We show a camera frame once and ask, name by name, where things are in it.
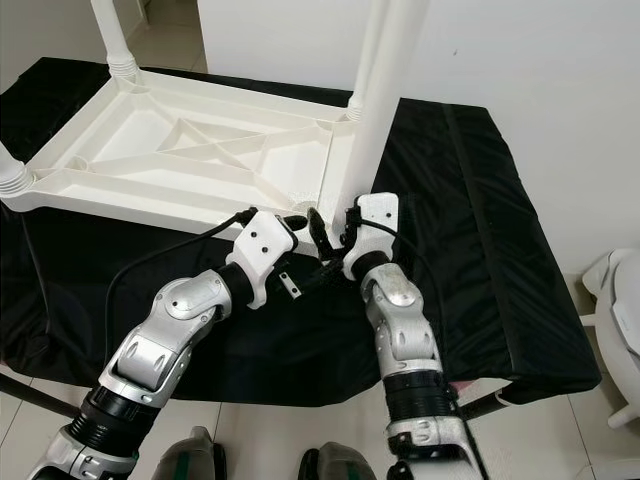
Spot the white plastic children table top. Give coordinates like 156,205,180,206
0,65,361,246

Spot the black table cloth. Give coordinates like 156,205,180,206
0,57,603,406

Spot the grey right robot leg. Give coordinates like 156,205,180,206
300,442,381,480

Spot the grey robot leg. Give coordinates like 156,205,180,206
155,427,226,480
300,442,381,480

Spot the grey left robot leg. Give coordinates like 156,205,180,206
155,427,226,480

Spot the black metal table leg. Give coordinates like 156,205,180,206
0,372,51,406
455,385,521,421

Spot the white plastic chair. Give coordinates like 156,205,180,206
580,248,640,416

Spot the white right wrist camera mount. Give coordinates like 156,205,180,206
342,192,403,281

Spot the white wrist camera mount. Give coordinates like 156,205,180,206
225,212,301,309
342,192,403,281

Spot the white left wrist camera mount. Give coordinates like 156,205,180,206
225,212,301,309

